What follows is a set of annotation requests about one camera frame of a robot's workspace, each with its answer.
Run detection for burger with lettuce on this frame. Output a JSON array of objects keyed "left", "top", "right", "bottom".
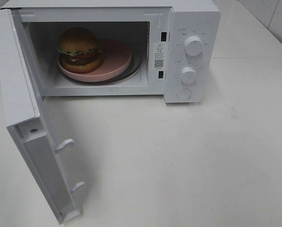
[{"left": 58, "top": 27, "right": 104, "bottom": 73}]

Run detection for white upper power knob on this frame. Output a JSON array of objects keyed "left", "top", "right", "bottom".
[{"left": 183, "top": 34, "right": 204, "bottom": 57}]

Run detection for round white door button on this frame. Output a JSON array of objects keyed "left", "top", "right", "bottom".
[{"left": 177, "top": 88, "right": 192, "bottom": 100}]

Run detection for pink round plate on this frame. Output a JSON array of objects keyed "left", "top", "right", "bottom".
[{"left": 58, "top": 39, "right": 132, "bottom": 82}]

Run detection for white lower timer knob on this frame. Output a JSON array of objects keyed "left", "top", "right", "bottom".
[{"left": 180, "top": 67, "right": 197, "bottom": 84}]

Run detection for white microwave oven body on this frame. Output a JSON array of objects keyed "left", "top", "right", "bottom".
[{"left": 0, "top": 0, "right": 221, "bottom": 103}]

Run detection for white microwave door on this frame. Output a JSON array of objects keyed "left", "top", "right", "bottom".
[{"left": 0, "top": 9, "right": 83, "bottom": 224}]

